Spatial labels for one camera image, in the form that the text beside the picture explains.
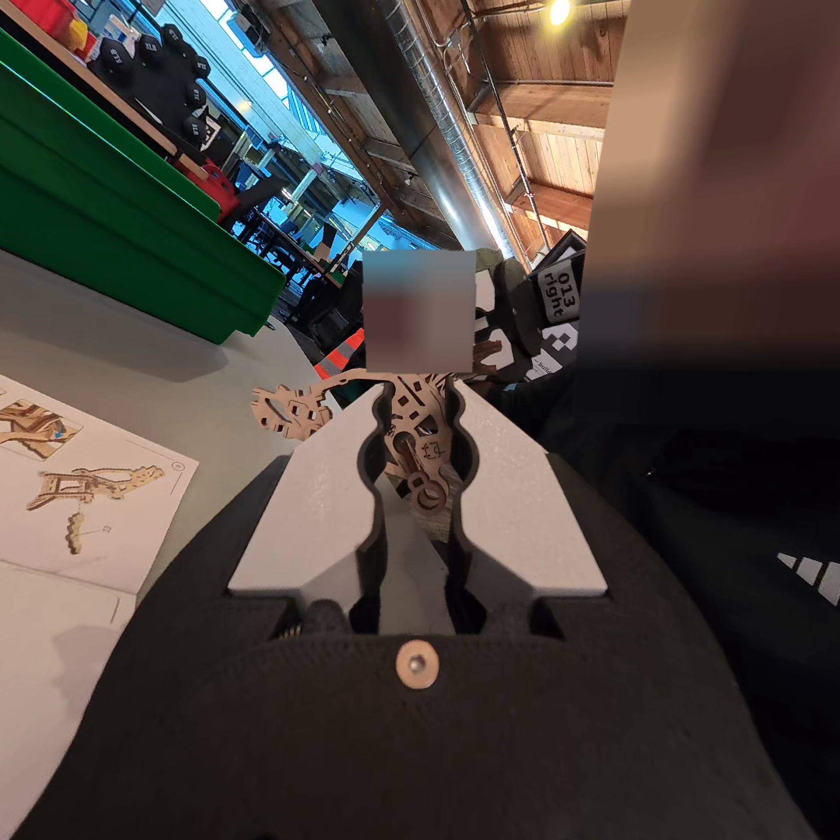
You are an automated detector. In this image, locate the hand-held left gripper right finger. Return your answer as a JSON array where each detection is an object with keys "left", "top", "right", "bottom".
[{"left": 446, "top": 379, "right": 609, "bottom": 621}]

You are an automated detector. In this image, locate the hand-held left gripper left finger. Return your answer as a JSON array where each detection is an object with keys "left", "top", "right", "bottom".
[{"left": 227, "top": 382, "right": 391, "bottom": 618}]

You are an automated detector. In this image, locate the partly built wooden model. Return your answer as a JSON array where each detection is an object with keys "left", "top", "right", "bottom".
[{"left": 251, "top": 369, "right": 475, "bottom": 514}]

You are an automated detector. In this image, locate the orange traffic cone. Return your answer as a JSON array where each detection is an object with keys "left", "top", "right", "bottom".
[{"left": 314, "top": 328, "right": 366, "bottom": 383}]

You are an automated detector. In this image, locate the person's black jacket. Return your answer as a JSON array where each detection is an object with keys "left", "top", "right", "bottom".
[{"left": 518, "top": 364, "right": 840, "bottom": 840}]

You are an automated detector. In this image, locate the folded instruction booklet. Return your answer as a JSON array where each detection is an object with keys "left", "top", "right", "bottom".
[{"left": 0, "top": 373, "right": 200, "bottom": 595}]

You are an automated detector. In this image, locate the green plastic crate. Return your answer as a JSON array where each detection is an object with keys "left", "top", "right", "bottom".
[
  {"left": 0, "top": 28, "right": 224, "bottom": 227},
  {"left": 0, "top": 157, "right": 288, "bottom": 347}
]

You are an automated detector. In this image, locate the red plastic stool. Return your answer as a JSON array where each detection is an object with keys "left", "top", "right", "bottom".
[{"left": 196, "top": 161, "right": 238, "bottom": 221}]

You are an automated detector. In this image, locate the pile of black caps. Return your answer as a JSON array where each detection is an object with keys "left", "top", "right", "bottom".
[{"left": 87, "top": 23, "right": 212, "bottom": 140}]

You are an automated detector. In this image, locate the silver ventilation duct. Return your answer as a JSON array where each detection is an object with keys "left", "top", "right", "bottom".
[{"left": 384, "top": 0, "right": 522, "bottom": 260}]

